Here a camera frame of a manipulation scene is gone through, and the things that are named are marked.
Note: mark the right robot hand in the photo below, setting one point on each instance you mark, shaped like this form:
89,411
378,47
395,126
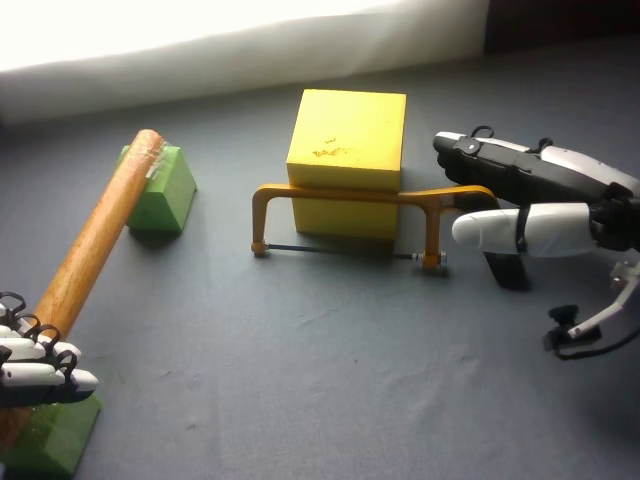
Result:
540,227

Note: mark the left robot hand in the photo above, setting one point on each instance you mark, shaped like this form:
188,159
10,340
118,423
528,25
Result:
30,372

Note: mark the wooden dowel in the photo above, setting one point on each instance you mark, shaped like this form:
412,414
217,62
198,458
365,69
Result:
100,225

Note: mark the green wedge block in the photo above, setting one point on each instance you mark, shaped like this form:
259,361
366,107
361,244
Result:
167,195
55,435

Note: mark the yellow wooden block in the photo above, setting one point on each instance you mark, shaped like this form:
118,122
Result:
345,135

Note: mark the grey table cloth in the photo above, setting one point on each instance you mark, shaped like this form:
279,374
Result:
320,375

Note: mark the white backdrop sheet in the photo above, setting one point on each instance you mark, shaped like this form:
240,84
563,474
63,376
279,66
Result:
200,45

